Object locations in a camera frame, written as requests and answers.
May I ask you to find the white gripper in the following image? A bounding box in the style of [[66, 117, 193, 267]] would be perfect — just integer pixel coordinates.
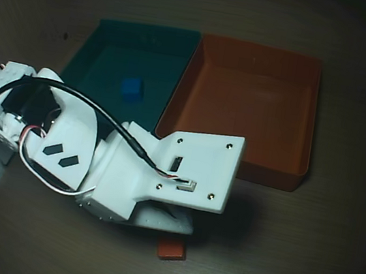
[[71, 114, 210, 237]]

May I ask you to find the orange cube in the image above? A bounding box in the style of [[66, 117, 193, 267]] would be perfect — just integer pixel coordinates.
[[155, 237, 189, 263]]

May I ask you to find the blue cube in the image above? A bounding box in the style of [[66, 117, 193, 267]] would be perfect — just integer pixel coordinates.
[[118, 74, 147, 106]]

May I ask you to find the orange plastic box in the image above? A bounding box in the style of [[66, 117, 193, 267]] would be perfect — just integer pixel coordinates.
[[149, 27, 327, 195]]

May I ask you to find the teal plastic box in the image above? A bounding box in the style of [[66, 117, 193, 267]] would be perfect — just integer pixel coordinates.
[[51, 11, 203, 138]]

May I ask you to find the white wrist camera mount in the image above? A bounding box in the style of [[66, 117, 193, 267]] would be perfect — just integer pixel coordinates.
[[145, 123, 247, 218]]

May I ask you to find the white red servo wire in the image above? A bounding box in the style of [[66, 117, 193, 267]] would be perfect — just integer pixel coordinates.
[[12, 122, 105, 200]]

